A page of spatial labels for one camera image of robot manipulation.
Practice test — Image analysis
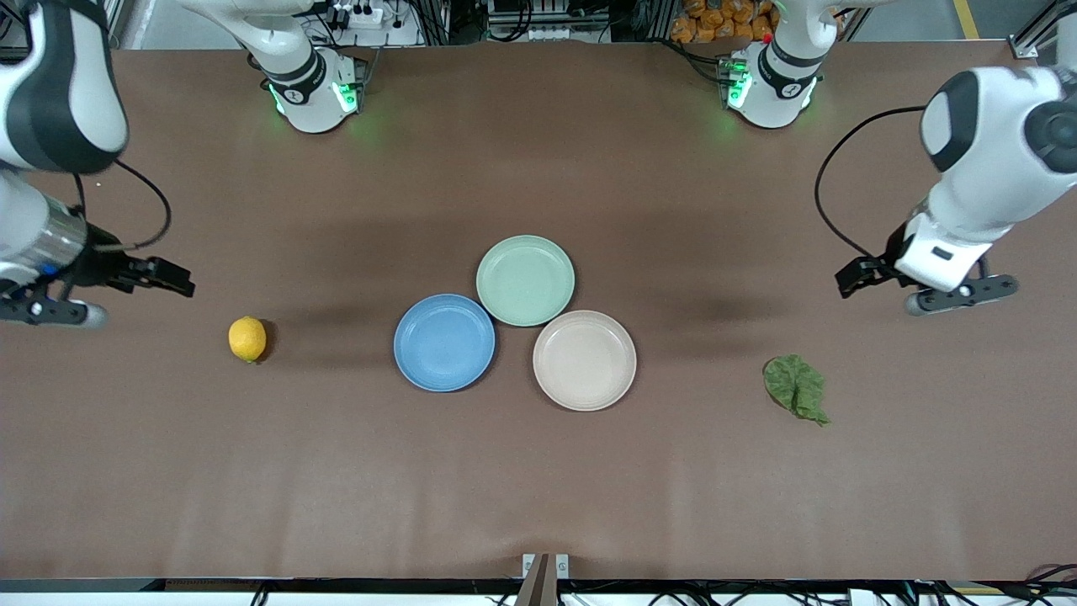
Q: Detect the yellow lemon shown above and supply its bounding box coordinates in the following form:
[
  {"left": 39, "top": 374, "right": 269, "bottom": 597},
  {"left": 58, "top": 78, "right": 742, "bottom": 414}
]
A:
[{"left": 228, "top": 316, "right": 268, "bottom": 364}]

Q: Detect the green lettuce leaf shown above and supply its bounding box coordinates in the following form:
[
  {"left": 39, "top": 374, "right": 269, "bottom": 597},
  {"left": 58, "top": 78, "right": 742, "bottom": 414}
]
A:
[{"left": 762, "top": 353, "right": 831, "bottom": 428}]

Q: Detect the beige plate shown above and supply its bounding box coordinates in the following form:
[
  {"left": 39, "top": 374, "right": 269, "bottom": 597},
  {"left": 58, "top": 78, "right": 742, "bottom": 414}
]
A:
[{"left": 533, "top": 310, "right": 638, "bottom": 412}]

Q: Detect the blue plate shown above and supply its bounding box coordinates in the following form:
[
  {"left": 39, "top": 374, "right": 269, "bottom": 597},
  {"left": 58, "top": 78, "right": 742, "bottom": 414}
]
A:
[{"left": 394, "top": 294, "right": 497, "bottom": 393}]

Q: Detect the bag of orange fruit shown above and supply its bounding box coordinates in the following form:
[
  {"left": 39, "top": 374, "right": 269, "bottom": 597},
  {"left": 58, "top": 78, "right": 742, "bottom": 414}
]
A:
[{"left": 671, "top": 0, "right": 777, "bottom": 45}]

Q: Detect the white power strip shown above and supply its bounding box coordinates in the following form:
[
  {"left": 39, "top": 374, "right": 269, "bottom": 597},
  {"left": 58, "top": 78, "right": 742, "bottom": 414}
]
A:
[{"left": 324, "top": 0, "right": 385, "bottom": 28}]

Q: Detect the green plate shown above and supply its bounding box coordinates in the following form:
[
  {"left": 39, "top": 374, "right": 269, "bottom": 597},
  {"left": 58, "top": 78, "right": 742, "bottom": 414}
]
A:
[{"left": 476, "top": 235, "right": 576, "bottom": 327}]

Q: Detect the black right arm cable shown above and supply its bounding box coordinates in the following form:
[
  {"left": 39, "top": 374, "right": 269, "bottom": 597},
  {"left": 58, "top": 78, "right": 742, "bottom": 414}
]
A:
[{"left": 72, "top": 158, "right": 172, "bottom": 253}]

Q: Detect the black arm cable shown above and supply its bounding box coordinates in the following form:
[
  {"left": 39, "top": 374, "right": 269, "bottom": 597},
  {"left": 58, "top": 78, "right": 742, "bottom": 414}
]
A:
[
  {"left": 814, "top": 104, "right": 928, "bottom": 262},
  {"left": 72, "top": 158, "right": 172, "bottom": 253}
]

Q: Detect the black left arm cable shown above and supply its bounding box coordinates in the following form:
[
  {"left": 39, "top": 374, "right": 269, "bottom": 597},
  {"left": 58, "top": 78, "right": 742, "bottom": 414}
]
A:
[{"left": 814, "top": 104, "right": 928, "bottom": 262}]

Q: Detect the aluminium frame profile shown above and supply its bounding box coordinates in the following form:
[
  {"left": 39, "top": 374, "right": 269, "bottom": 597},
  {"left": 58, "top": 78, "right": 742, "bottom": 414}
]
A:
[
  {"left": 101, "top": 0, "right": 135, "bottom": 50},
  {"left": 1010, "top": 0, "right": 1063, "bottom": 60}
]

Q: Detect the camera mounting bracket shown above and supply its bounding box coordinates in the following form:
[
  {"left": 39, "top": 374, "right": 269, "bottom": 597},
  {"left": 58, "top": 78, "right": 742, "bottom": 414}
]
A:
[{"left": 522, "top": 553, "right": 570, "bottom": 606}]

